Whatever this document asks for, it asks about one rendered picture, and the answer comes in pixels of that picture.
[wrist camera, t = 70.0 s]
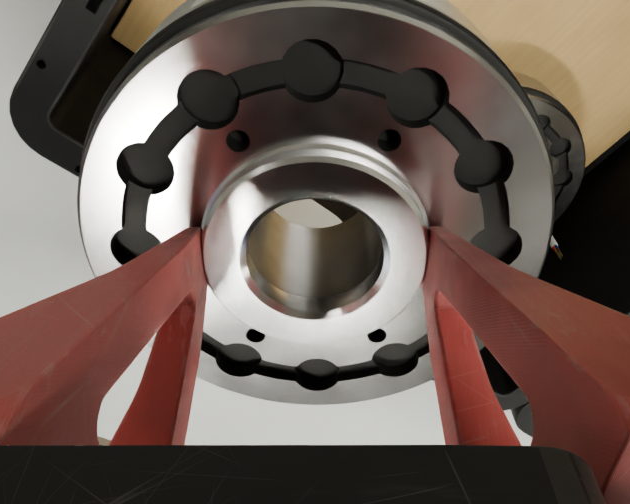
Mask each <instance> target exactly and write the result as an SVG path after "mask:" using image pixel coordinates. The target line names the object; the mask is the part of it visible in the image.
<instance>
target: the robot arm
mask: <svg viewBox="0 0 630 504"><path fill-rule="evenodd" d="M201 233H202V229H201V228H200V227H188V228H186V229H184V230H183V231H181V232H179V233H177V234H176V235H174V236H172V237H170V238H169V239H167V240H165V241H164V242H162V243H160V244H158V245H157V246H155V247H153V248H151V249H150V250H148V251H146V252H145V253H143V254H141V255H139V256H138V257H136V258H134V259H132V260H131V261H129V262H127V263H126V264H124V265H122V266H120V267H118V268H116V269H114V270H112V271H110V272H108V273H106V274H103V275H101V276H98V277H96V278H93V279H91V280H89V281H86V282H84V283H81V284H79V285H77V286H74V287H72V288H69V289H67V290H65V291H62V292H60V293H57V294H55V295H53V296H50V297H48V298H45V299H43V300H40V301H38V302H36V303H33V304H31V305H28V306H26V307H24V308H21V309H19V310H16V311H14V312H12V313H9V314H7V315H4V316H2V317H0V504H630V316H628V315H625V314H623V313H621V312H618V311H616V310H613V309H611V308H608V307H606V306H604V305H601V304H599V303H596V302H594V301H591V300H589V299H587V298H584V297H582V296H579V295H577V294H575V293H572V292H570V291H567V290H565V289H562V288H560V287H558V286H555V285H553V284H550V283H548V282H545V281H543V280H541V279H538V278H536V277H533V276H531V275H528V274H526V273H524V272H522V271H519V270H517V269H515V268H513V267H511V266H509V265H507V264H506V263H504V262H502V261H500V260H499V259H497V258H495V257H494V256H492V255H490V254H488V253H487V252H485V251H483V250H481V249H480V248H478V247H476V246H474V245H473V244H471V243H469V242H468V241H466V240H464V239H462V238H461V237H459V236H457V235H455V234H454V233H452V232H450V231H448V230H447V229H445V228H443V227H440V226H431V227H429V229H428V235H429V241H430V245H429V255H428V263H427V270H426V276H425V280H424V282H423V284H422V288H423V297H424V306H425V315H426V324H427V334H428V343H429V351H430V357H431V363H432V369H433V375H434V381H435V387H436V393H437V399H438V405H439V410H440V416H441V422H442V428H443V434H444V440H445V445H185V440H186V434H187V428H188V422H189V417H190V411H191V405H192V399H193V393H194V387H195V381H196V375H197V369H198V363H199V358H200V351H201V343H202V334H203V325H204V316H205V306H206V297H207V288H208V283H207V281H206V278H205V273H204V267H203V260H202V251H201V240H200V239H201ZM472 330H473V331H472ZM156 332H157V334H156ZM473 332H474V333H475V334H476V335H477V336H478V338H479V339H480V340H481V341H482V343H483V344H484V345H485V346H486V348H487V349H488V350H489V351H490V352H491V354H492V355H493V356H494V357H495V359H496V360H497V361H498V362H499V363H500V365H501V366H502V367H503V368H504V370H505V371H506V372H507V373H508V375H509V376H510V377H511V378H512V379H513V381H514V382H515V383H516V384H517V386H518V387H519V388H520V389H521V390H522V392H523V393H524V394H525V396H526V397H527V399H528V402H529V404H530V407H531V412H532V418H533V438H532V442H531V445H530V446H522V445H521V443H520V441H519V439H518V437H517V436H516V434H515V432H514V430H513V428H512V426H511V424H510V422H509V421H508V419H507V417H506V415H505V413H504V411H503V409H502V408H501V406H500V404H499V402H498V400H497V398H496V395H495V393H494V391H493V389H492V386H491V384H490V381H489V378H488V376H487V373H486V370H485V367H484V364H483V361H482V358H481V355H480V352H479V349H478V346H477V343H476V340H475V337H474V334H473ZM155 334H156V337H155V340H154V343H153V346H152V349H151V352H150V355H149V358H148V361H147V364H146V367H145V370H144V373H143V376H142V379H141V382H140V384H139V387H138V389H137V392H136V394H135V396H134V398H133V400H132V402H131V404H130V406H129V408H128V410H127V412H126V414H125V415H124V417H123V419H122V421H121V423H120V425H119V427H118V429H117V430H116V432H115V434H114V436H113V438H112V440H111V442H110V444H109V445H100V444H99V441H98V436H97V421H98V416H99V411H100V407H101V403H102V401H103V399H104V397H105V395H106V394H107V393H108V392H109V390H110V389H111V388H112V387H113V385H114V384H115V383H116V382H117V381H118V379H119V378H120V377H121V376H122V374H123V373H124V372H125V371H126V369H127V368H128V367H129V366H130V364H131V363H132V362H133V361H134V360H135V358H136V357H137V356H138V355H139V353H140V352H141V351H142V350H143V348H144V347H145V346H146V345H147V344H148V342H149V341H150V340H151V339H152V337H153V336H154V335H155Z"/></svg>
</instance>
